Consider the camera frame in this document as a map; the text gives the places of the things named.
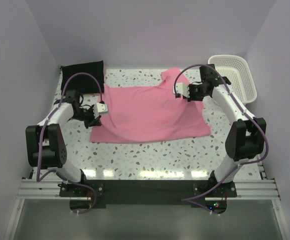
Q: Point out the white plastic basket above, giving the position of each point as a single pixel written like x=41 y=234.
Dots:
x=237 y=70

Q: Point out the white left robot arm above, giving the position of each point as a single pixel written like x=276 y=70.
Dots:
x=45 y=144

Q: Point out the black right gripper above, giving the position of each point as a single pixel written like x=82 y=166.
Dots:
x=191 y=97

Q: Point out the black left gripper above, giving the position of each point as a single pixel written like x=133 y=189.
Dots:
x=93 y=121

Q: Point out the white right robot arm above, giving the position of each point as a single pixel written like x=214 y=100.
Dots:
x=246 y=142

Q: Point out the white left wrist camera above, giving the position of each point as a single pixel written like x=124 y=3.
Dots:
x=99 y=109

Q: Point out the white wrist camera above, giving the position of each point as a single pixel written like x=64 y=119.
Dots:
x=181 y=90
x=99 y=109

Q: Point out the aluminium frame rail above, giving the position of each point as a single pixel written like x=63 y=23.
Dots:
x=39 y=213

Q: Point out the folded black t shirt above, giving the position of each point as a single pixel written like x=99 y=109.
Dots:
x=82 y=83

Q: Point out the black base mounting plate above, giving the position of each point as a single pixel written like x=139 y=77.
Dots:
x=98 y=194

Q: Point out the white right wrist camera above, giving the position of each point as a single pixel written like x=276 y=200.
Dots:
x=181 y=90

